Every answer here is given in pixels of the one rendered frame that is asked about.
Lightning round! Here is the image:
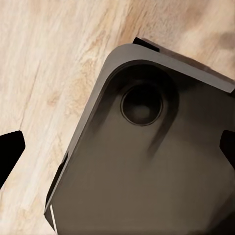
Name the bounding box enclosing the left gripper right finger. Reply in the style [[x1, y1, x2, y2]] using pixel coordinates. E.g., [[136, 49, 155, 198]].
[[219, 130, 235, 170]]

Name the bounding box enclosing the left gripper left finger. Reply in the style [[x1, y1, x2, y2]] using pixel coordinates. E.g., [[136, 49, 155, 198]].
[[0, 130, 25, 189]]

